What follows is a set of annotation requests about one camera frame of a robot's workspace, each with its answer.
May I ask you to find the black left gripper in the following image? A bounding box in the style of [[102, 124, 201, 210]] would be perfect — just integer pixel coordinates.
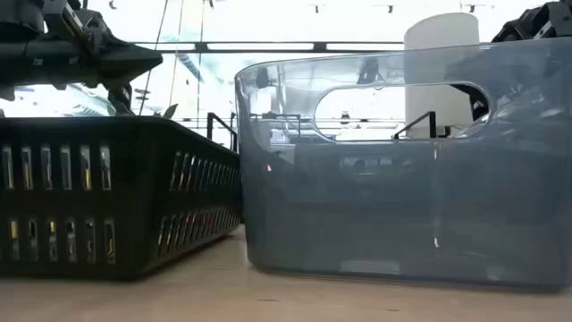
[[75, 11, 164, 116]]

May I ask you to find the black metal stand frame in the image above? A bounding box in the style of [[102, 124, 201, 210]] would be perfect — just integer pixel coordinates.
[[206, 110, 450, 153]]

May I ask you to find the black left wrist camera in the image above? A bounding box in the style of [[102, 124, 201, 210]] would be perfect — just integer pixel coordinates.
[[42, 0, 86, 37]]

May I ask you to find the black slotted plastic basket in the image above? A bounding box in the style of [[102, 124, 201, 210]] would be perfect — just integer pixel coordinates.
[[0, 114, 245, 282]]

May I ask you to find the grey translucent plastic bin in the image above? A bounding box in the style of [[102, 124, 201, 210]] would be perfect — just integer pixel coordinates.
[[234, 37, 572, 292]]

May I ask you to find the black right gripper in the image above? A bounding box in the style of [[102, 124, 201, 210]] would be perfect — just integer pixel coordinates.
[[491, 15, 537, 44]]

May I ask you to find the white cylindrical bin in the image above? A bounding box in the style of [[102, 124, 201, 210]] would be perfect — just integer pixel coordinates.
[[403, 12, 481, 140]]

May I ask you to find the thin black cable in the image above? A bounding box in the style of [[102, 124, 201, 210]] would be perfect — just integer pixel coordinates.
[[138, 0, 170, 116]]

